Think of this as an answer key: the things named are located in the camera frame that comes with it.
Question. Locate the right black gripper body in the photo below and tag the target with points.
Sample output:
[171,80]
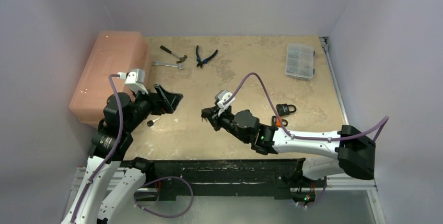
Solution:
[216,117]

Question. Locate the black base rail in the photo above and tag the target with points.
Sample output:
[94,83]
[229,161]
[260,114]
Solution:
[277,178]

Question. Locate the small black-handled hammer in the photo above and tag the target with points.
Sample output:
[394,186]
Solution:
[180,58]

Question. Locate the orange black Opel padlock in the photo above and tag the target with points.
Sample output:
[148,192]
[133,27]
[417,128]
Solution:
[278,121]

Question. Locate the single black-head key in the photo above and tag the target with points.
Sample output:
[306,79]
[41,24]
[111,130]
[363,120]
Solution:
[150,123]

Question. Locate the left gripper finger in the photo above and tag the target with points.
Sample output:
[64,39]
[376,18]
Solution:
[173,98]
[165,107]

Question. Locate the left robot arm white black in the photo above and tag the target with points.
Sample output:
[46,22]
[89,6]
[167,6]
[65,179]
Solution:
[94,203]

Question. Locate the silver open-end wrench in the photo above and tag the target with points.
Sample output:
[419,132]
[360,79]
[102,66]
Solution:
[178,66]

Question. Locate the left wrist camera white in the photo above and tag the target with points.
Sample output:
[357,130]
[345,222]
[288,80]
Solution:
[134,80]

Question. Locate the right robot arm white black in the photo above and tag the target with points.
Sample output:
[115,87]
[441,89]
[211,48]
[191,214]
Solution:
[346,151]

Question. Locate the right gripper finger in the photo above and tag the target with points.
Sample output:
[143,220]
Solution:
[207,112]
[214,122]

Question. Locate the clear plastic screw organizer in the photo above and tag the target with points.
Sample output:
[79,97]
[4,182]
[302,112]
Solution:
[300,61]

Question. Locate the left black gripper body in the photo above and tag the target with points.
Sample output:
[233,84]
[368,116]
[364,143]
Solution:
[147,103]

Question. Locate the pink plastic toolbox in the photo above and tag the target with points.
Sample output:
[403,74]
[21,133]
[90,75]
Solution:
[113,52]

